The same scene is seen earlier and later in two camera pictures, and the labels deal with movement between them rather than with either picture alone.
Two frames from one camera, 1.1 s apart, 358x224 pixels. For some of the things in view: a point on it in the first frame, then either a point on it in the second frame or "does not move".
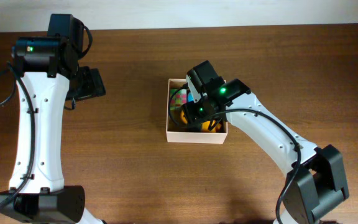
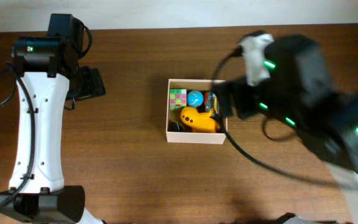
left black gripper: (92, 83) does not move
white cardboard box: (176, 134) does not move
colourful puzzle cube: (178, 99) does not move
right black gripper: (193, 117) to (240, 94)
